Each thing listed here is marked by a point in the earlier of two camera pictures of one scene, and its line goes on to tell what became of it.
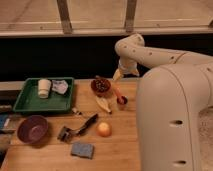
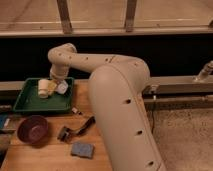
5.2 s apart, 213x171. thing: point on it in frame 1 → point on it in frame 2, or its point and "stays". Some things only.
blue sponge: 82,149 stays
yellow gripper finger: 117,74 → 52,84
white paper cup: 44,87 stays
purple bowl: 32,129 stays
